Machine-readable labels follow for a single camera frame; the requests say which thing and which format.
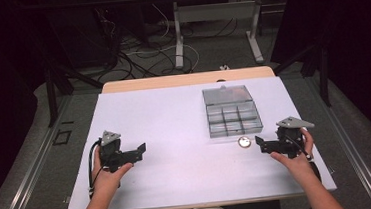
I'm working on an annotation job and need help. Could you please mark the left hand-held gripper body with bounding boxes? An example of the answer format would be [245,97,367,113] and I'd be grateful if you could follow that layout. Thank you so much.
[96,127,141,174]

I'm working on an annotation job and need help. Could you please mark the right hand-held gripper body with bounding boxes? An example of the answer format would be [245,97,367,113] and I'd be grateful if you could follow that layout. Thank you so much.
[262,113,318,161]

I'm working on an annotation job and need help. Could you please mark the person's right hand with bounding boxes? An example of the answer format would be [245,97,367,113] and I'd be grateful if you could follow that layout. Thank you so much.
[268,127,317,180]

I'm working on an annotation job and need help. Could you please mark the person's left hand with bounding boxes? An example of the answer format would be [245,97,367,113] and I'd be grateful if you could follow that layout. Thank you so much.
[89,144,138,200]

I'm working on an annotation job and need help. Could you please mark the small round metal disc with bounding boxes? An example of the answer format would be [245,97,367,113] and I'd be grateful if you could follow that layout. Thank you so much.
[237,134,253,150]

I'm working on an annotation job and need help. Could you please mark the clear plastic compartment box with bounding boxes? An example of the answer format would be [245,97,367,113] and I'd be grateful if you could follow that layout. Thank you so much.
[201,82,265,140]

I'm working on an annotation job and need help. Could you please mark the black floor socket plate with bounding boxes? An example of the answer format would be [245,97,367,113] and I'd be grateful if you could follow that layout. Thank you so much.
[51,128,74,147]

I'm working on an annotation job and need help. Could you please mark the black metal stand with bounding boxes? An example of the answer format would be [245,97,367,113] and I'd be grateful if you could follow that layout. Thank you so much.
[270,41,334,112]
[42,55,108,128]

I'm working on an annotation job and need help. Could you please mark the white desk with metal legs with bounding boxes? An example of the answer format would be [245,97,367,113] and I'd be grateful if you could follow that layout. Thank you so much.
[150,0,302,73]

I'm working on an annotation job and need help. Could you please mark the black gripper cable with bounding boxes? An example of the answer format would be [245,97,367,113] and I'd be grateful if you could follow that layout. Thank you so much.
[84,139,107,197]
[283,133,312,163]

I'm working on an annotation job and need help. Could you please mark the aluminium floor rail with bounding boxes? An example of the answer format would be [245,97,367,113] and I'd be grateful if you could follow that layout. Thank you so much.
[305,69,371,209]
[0,92,82,209]

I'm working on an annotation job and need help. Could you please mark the tangle of floor cables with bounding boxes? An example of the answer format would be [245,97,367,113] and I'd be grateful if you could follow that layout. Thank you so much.
[90,0,244,83]

